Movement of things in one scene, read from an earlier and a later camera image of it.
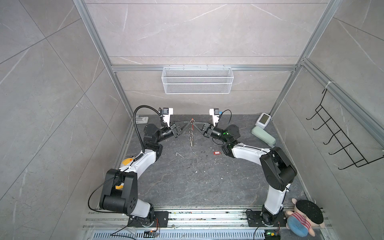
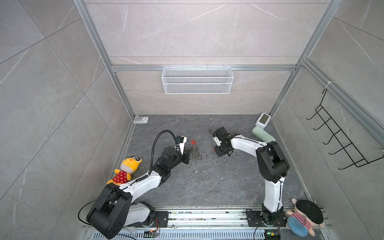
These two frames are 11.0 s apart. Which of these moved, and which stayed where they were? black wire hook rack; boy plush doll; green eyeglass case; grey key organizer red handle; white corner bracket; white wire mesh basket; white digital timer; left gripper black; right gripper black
Moved: right gripper black; grey key organizer red handle; left gripper black
Stayed: green eyeglass case; black wire hook rack; boy plush doll; white corner bracket; white digital timer; white wire mesh basket
